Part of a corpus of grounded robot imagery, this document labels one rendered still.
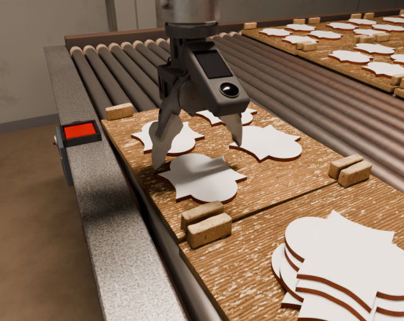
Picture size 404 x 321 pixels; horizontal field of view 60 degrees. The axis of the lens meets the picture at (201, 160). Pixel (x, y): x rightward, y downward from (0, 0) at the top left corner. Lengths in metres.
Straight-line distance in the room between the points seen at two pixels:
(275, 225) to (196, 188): 0.13
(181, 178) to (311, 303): 0.27
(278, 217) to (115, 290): 0.23
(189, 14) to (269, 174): 0.28
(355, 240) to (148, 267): 0.25
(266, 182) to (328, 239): 0.17
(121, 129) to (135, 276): 0.37
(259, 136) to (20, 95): 2.57
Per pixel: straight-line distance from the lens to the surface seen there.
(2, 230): 2.12
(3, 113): 3.13
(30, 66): 3.02
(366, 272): 0.42
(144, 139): 0.68
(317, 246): 0.43
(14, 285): 1.81
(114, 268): 0.47
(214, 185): 0.54
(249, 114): 0.77
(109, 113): 0.78
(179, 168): 0.58
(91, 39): 1.55
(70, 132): 0.78
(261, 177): 0.58
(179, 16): 0.46
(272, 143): 0.67
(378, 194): 0.60
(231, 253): 0.45
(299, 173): 0.60
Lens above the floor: 1.26
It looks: 32 degrees down
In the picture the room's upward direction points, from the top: straight up
